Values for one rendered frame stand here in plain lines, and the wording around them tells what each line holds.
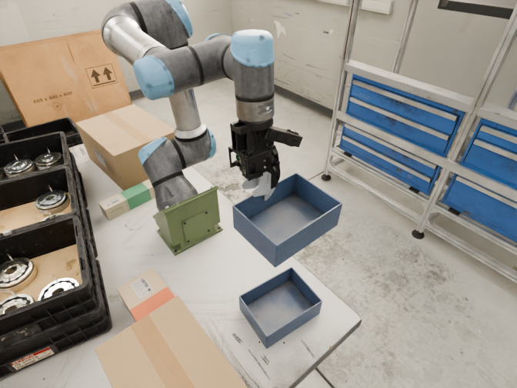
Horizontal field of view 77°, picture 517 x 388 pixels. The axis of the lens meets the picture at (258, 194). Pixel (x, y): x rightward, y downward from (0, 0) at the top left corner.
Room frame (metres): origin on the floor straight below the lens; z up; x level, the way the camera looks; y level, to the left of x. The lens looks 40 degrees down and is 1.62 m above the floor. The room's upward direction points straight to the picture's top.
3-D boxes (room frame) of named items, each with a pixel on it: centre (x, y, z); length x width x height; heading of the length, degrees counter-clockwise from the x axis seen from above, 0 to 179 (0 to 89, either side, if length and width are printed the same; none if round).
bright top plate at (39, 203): (0.88, 0.75, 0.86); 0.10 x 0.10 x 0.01
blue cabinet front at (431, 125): (1.82, -0.83, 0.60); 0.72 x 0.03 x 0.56; 39
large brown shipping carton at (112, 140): (1.35, 0.62, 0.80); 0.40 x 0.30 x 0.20; 45
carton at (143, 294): (0.55, 0.33, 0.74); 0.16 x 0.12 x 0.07; 41
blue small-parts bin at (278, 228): (0.54, -0.07, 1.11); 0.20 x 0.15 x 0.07; 129
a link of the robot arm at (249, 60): (0.60, 0.01, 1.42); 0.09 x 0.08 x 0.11; 33
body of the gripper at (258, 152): (0.59, 0.01, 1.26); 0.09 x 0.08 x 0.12; 128
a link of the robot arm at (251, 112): (0.59, 0.00, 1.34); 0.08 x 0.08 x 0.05
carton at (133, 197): (1.04, 0.54, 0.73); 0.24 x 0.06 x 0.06; 134
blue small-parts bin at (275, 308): (0.54, -0.06, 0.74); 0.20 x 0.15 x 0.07; 123
